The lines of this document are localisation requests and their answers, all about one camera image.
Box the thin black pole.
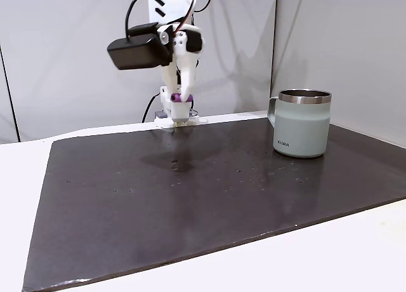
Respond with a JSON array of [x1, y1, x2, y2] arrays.
[[0, 45, 22, 143]]

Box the grey-green mug steel rim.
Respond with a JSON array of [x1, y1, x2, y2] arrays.
[[268, 88, 333, 159]]

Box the red and black motor wires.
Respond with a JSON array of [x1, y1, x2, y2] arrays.
[[176, 0, 214, 36]]

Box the black base power cable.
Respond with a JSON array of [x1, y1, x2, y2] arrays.
[[141, 93, 161, 123]]

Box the black camera box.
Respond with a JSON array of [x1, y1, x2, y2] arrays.
[[107, 23, 174, 71]]

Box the black camera cable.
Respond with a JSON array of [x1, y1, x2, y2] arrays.
[[124, 0, 188, 42]]

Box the purple pen grip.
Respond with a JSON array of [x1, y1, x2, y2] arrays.
[[170, 93, 194, 103]]

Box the dark table mat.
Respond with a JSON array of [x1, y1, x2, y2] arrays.
[[22, 116, 406, 292]]

